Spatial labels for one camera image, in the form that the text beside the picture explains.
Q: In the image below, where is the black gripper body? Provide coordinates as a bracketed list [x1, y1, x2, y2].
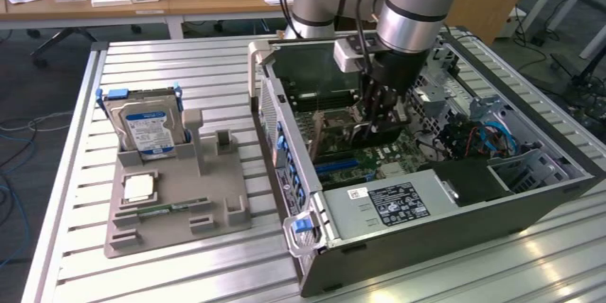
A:
[368, 47, 428, 97]

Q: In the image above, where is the black graphics card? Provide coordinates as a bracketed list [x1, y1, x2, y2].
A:
[307, 109, 414, 162]

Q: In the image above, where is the silver metal drive cage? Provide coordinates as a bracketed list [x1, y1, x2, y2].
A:
[412, 65, 478, 125]

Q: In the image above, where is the green motherboard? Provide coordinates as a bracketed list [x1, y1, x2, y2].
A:
[282, 81, 436, 192]

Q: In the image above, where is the blue expansion slot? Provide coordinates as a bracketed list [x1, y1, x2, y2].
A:
[315, 159, 361, 173]

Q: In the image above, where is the white box with red dot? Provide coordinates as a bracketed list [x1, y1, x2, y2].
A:
[504, 6, 530, 40]

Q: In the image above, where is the grey power supply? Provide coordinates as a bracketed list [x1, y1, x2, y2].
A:
[321, 170, 461, 242]

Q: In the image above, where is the grey metal disk bay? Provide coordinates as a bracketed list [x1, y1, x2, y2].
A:
[488, 148, 572, 194]

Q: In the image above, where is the black tripod stand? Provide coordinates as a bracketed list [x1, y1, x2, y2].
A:
[552, 26, 606, 121]

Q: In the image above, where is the black open PC case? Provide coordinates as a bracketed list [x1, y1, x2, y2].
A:
[247, 26, 606, 299]

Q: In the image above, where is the grey parts rack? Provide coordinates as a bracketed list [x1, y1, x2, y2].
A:
[103, 109, 255, 260]

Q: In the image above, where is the green RAM stick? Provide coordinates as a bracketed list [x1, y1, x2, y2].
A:
[117, 200, 210, 217]

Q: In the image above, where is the silver CPU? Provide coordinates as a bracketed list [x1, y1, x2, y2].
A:
[123, 175, 161, 202]

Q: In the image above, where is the flat white box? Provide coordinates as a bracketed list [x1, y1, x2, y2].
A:
[90, 0, 134, 9]

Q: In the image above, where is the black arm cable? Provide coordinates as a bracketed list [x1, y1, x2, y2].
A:
[278, 0, 381, 74]

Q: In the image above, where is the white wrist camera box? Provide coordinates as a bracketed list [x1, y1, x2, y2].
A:
[334, 36, 378, 74]

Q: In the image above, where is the red wire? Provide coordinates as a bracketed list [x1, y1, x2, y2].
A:
[461, 128, 476, 157]

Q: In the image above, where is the blue wire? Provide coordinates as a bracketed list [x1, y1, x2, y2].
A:
[485, 120, 518, 157]
[476, 124, 497, 157]

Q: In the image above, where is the hard disk with blue bracket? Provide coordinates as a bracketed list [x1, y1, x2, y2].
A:
[94, 82, 190, 162]

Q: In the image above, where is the white floor cable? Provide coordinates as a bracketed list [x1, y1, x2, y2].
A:
[0, 111, 75, 133]

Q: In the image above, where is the blue floor cable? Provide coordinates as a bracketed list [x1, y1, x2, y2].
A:
[0, 132, 38, 267]

